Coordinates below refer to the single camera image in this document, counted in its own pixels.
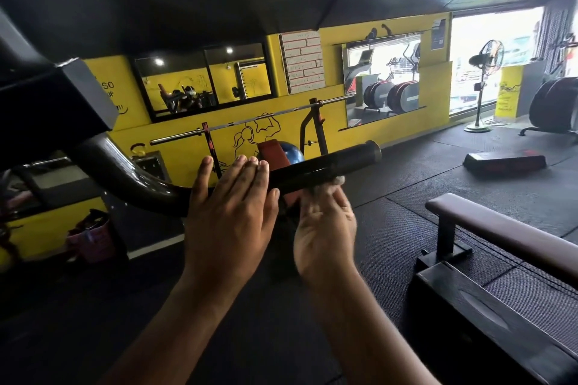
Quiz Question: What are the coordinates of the person's right hand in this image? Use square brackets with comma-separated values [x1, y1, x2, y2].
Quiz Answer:
[293, 177, 358, 286]

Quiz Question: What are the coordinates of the person's left hand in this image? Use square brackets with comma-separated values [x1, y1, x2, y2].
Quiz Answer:
[178, 154, 281, 295]

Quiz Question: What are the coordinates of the black curved handle chrome end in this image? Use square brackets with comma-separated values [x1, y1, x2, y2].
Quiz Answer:
[67, 132, 382, 218]

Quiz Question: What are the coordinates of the person's right forearm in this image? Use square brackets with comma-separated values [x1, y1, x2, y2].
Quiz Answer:
[311, 271, 441, 385]

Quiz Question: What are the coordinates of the person's left forearm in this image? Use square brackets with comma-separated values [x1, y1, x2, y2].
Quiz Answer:
[97, 280, 240, 385]

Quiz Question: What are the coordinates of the maroon bench pad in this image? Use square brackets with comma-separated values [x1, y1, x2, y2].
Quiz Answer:
[257, 138, 303, 208]

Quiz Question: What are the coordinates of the blue exercise ball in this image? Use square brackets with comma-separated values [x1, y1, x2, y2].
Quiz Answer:
[278, 141, 306, 165]

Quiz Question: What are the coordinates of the dark grey cabinet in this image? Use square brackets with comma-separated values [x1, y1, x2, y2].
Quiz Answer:
[133, 150, 172, 185]

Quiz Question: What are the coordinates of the black orange bench press rack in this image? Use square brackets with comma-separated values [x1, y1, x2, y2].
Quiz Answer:
[200, 98, 331, 180]

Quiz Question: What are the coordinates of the chrome barbell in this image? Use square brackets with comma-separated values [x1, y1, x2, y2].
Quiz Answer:
[149, 93, 355, 146]

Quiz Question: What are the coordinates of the pink plastic basket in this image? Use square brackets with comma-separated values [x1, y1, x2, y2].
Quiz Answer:
[66, 209, 119, 265]

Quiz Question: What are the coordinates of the dark framed yellow window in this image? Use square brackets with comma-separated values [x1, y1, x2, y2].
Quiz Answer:
[131, 40, 277, 124]

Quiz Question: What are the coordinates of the black flat bench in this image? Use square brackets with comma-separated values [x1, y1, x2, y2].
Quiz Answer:
[413, 192, 578, 385]

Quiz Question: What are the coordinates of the brown aerobic step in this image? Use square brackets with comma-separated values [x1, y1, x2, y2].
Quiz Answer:
[462, 150, 548, 178]

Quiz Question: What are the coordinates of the yellow standing banner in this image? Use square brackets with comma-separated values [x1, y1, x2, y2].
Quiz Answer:
[494, 65, 526, 119]

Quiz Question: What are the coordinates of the black curved ab bench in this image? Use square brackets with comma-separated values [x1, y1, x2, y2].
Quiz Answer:
[519, 76, 578, 140]

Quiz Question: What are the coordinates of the black elliptical trainer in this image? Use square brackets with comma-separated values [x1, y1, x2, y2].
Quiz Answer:
[539, 32, 578, 79]

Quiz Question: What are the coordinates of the white wall notice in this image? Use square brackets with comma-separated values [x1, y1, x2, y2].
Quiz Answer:
[279, 29, 327, 96]

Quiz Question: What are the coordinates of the frameless wall mirror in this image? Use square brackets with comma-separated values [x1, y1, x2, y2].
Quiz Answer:
[341, 31, 427, 128]

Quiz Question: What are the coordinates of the dark wall poster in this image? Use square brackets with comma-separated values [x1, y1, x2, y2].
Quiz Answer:
[430, 18, 448, 51]

